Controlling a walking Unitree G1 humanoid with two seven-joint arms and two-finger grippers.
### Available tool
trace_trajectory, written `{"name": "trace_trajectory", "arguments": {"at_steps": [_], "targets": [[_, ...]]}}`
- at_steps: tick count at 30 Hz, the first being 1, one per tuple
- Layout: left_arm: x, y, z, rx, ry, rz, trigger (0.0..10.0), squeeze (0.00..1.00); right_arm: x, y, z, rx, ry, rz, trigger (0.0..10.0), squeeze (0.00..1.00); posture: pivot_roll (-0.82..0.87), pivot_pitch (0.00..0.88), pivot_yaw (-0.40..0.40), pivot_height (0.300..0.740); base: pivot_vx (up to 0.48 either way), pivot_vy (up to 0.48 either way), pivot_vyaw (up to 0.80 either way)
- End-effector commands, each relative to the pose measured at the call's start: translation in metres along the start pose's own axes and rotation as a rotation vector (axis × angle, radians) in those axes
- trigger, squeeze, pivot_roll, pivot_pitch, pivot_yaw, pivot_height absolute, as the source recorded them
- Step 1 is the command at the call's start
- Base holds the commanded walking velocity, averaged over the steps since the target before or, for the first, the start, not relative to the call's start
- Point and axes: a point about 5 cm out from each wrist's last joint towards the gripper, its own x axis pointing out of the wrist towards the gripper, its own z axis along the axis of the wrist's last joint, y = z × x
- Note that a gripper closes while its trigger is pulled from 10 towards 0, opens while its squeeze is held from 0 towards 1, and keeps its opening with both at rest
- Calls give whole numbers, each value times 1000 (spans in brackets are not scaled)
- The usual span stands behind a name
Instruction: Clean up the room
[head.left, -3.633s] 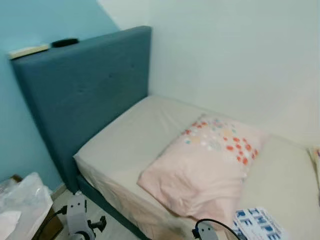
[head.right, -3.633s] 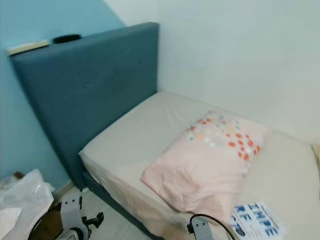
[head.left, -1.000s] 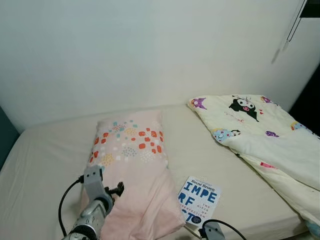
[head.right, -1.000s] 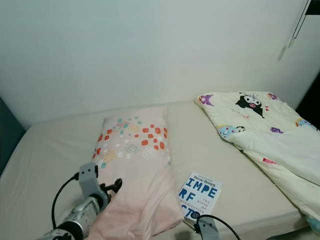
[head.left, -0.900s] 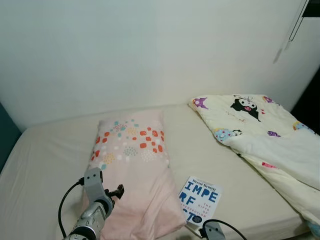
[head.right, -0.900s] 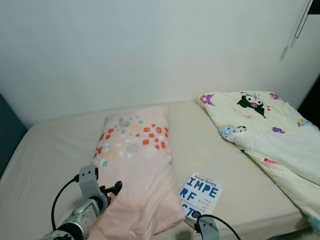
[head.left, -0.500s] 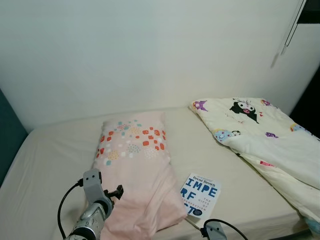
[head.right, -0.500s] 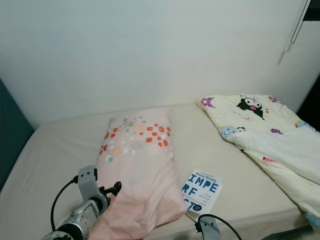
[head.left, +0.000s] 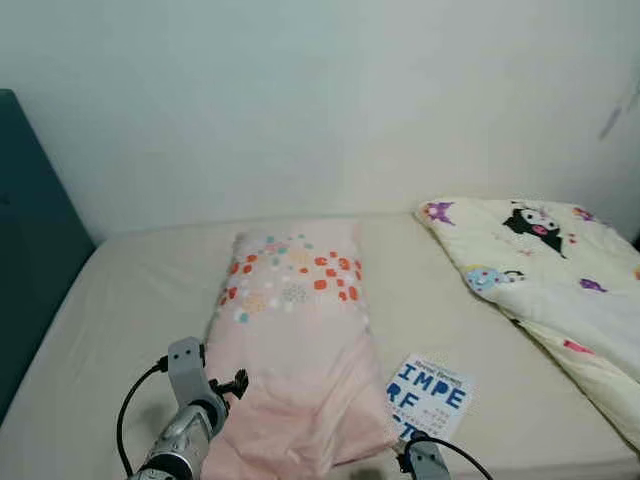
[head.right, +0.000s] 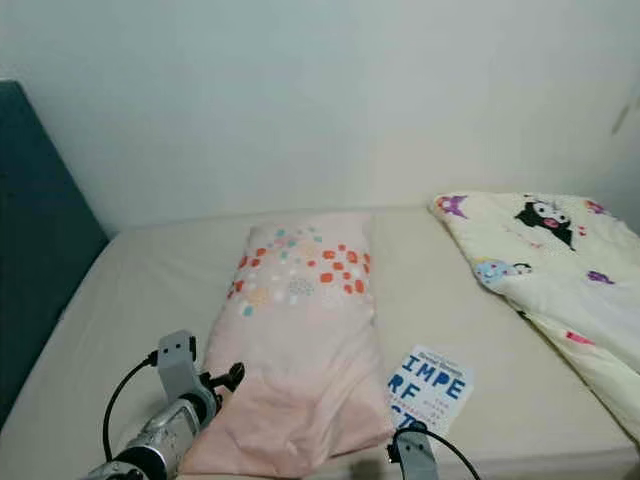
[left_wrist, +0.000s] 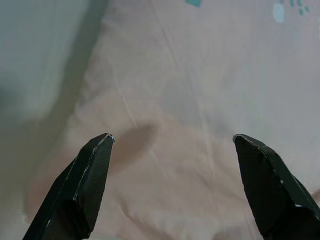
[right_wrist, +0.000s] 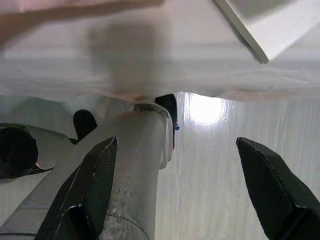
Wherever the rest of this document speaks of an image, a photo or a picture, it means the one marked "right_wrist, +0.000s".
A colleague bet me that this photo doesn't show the white book blue letters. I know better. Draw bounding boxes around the white book blue letters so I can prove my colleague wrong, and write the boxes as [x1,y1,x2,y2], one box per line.
[212,0,320,65]

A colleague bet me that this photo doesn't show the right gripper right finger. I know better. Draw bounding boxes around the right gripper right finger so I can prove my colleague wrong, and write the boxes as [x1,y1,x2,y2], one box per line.
[236,136,320,240]

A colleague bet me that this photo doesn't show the silver robot right leg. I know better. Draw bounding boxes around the silver robot right leg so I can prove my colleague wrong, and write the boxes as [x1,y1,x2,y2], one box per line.
[94,93,179,240]

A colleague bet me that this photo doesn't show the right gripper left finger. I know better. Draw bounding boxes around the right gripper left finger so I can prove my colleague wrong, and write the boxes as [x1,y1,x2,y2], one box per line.
[36,136,119,240]

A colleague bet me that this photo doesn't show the cream sheeted bed mattress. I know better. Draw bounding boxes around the cream sheeted bed mattress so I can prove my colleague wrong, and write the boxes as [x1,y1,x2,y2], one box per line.
[0,0,320,102]

